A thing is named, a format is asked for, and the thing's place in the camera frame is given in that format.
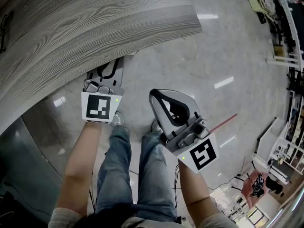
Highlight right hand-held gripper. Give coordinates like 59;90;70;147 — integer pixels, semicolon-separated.
148;88;220;175

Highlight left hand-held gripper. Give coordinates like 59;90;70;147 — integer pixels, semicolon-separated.
81;57;126;124

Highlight person's right forearm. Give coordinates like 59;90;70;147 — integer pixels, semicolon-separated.
178;161;218;224

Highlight person's left forearm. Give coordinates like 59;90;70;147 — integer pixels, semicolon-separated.
57;121;103;217

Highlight grey wooden desk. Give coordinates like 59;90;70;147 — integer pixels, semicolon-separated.
0;0;203;135

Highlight long white workbench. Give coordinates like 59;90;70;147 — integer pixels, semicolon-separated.
246;0;304;72

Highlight person's right grey sneaker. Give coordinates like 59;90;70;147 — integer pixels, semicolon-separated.
151;119;164;134

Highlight person's grey sneaker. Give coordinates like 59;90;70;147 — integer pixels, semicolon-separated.
151;119;164;134
111;111;126;129

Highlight person's left grey sneaker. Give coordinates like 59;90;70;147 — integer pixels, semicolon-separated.
111;111;126;129

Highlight person's blue jeans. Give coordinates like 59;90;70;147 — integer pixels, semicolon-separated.
95;126;178;223

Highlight white flat boards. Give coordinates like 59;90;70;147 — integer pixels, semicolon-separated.
256;116;288;161

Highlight black eyeglasses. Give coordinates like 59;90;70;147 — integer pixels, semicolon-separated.
0;12;14;55

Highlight flat cardboard piece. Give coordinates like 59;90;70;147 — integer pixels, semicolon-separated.
273;45;285;57

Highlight metal storage rack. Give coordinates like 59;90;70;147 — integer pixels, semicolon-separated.
253;89;304;184

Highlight pale yellow storage box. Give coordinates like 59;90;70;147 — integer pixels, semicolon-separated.
249;0;268;13

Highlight person's grey shirt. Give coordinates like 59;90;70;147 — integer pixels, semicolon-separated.
48;204;240;228

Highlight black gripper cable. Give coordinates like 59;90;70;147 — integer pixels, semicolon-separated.
172;164;181;213
89;170;97;213

